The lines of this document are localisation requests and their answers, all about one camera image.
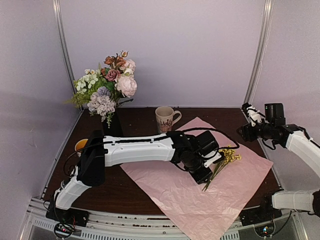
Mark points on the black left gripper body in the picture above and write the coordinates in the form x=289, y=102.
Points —
x=192, y=168

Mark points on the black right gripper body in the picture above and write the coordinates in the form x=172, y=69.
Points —
x=252, y=136

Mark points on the yellow small flower bunch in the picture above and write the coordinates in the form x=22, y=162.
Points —
x=229, y=156

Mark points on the pink tissue wrapping sheet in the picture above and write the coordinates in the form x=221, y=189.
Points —
x=201, y=215

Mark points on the large pale pink peony stem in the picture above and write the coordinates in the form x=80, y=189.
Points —
x=127, y=85

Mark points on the blue white hydrangea bunch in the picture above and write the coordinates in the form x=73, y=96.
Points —
x=101, y=104

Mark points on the mauve and white flower stem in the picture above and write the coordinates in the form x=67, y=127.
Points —
x=118, y=76

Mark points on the orange brown flower stem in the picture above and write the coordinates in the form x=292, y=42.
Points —
x=114, y=63

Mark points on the white green hydrangea bunch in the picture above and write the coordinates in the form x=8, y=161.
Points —
x=86, y=85

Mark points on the pink rose stem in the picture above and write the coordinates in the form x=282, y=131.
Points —
x=128, y=66

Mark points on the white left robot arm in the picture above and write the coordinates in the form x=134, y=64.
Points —
x=110, y=151

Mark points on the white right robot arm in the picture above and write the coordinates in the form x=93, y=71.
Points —
x=272, y=129

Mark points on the black tall vase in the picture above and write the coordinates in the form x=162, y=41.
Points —
x=112, y=126

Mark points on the cream printed mug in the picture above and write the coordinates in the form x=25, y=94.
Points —
x=166, y=117

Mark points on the floral mug yellow inside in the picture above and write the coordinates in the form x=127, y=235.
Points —
x=79, y=145

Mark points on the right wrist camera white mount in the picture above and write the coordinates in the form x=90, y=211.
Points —
x=255, y=116

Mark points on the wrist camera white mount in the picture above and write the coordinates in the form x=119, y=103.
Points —
x=255, y=116
x=213, y=158

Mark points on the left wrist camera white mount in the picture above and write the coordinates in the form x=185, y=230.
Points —
x=213, y=158

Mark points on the white vented front rail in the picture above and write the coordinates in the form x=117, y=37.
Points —
x=111, y=226

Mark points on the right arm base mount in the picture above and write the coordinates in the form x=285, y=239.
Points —
x=262, y=217

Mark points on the right aluminium frame post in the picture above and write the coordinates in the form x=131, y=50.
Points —
x=261, y=49

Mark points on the aluminium frame post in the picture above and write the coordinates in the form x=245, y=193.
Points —
x=261, y=49
x=63, y=43

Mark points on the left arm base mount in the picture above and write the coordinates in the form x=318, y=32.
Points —
x=66, y=220

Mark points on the left aluminium frame post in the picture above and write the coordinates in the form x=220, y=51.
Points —
x=63, y=43

